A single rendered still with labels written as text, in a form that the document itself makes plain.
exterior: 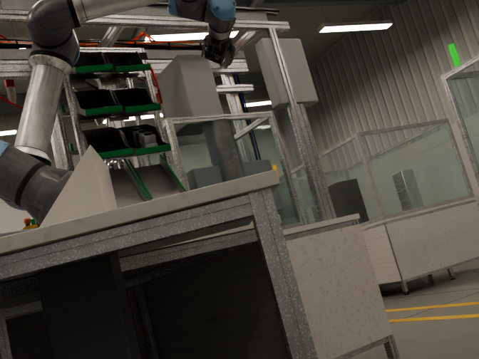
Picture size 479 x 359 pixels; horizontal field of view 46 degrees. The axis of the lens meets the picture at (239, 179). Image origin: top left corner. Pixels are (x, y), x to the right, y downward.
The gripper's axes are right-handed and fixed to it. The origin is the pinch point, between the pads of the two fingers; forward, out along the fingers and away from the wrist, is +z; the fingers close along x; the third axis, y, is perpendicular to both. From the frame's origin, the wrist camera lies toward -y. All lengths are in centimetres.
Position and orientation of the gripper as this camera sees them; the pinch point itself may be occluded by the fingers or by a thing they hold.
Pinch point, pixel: (217, 56)
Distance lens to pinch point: 198.9
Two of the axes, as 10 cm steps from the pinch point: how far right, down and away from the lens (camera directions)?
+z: -1.1, 2.8, 9.5
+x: 9.2, 3.9, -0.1
